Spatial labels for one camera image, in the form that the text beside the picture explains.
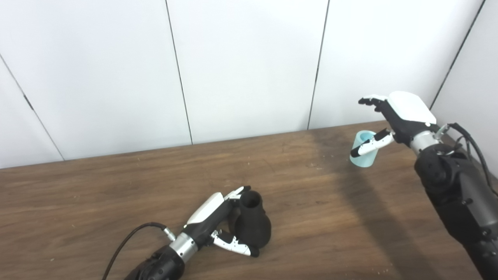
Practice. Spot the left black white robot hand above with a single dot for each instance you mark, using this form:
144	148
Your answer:
208	217

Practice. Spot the black flared nozzle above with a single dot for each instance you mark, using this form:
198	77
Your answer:
253	227

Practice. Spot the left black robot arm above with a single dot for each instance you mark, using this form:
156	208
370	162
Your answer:
163	264

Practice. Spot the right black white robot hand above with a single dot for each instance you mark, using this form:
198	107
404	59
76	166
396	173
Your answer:
404	116

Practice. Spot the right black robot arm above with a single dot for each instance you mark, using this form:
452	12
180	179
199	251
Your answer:
459	194

